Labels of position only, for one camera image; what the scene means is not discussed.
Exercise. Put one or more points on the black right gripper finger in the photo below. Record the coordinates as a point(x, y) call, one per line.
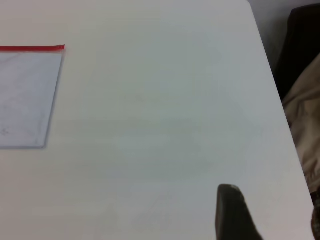
point(232, 217)

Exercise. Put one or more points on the clear zip bag red zipper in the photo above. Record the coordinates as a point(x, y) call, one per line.
point(27, 95)

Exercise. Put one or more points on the beige fabric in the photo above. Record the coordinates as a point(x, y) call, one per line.
point(307, 117)

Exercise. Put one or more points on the black fabric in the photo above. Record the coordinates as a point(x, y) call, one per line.
point(297, 45)

